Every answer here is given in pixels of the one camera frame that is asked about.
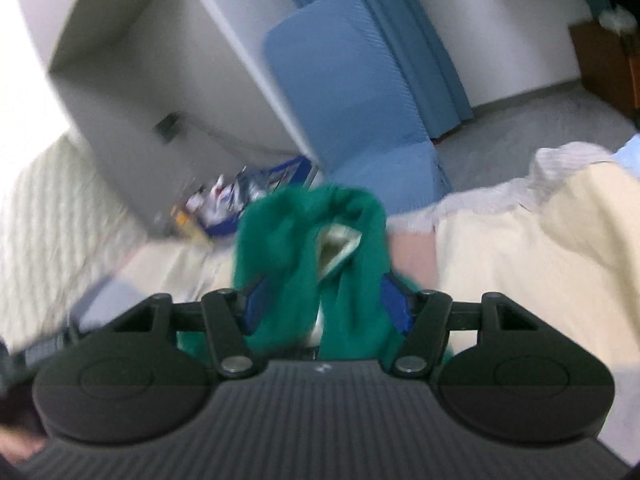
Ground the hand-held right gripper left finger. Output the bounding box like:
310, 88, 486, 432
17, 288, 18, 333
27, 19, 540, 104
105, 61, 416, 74
112, 277, 266, 378

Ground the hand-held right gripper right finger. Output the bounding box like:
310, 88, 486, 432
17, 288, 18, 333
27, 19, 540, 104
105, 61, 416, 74
382, 275, 541, 377

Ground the green hoodie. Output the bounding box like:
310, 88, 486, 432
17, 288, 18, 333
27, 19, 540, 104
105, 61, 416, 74
177, 185, 456, 361

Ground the person's left hand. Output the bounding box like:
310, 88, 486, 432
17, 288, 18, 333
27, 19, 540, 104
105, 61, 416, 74
0, 425, 48, 461

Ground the cream quilted headboard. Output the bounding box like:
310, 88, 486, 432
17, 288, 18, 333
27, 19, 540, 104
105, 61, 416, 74
0, 135, 151, 341

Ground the patchwork quilt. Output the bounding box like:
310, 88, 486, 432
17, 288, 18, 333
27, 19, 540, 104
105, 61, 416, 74
0, 145, 640, 461

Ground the blue padded chair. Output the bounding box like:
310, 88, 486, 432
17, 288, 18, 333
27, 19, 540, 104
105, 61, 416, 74
262, 0, 451, 211

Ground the grey wardrobe cabinet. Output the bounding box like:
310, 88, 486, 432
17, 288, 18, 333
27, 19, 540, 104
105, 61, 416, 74
47, 0, 321, 241

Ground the blue curtain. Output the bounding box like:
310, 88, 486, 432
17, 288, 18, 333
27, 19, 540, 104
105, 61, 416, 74
280, 0, 473, 136

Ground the brown wooden cabinet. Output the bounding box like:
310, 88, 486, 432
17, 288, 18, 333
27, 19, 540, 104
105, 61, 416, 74
570, 20, 640, 121

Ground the white plastic bag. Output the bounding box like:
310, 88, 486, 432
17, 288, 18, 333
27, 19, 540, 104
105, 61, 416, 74
600, 5, 636, 33

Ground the black wall socket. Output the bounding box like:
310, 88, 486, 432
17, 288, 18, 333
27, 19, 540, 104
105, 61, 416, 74
155, 112, 181, 143

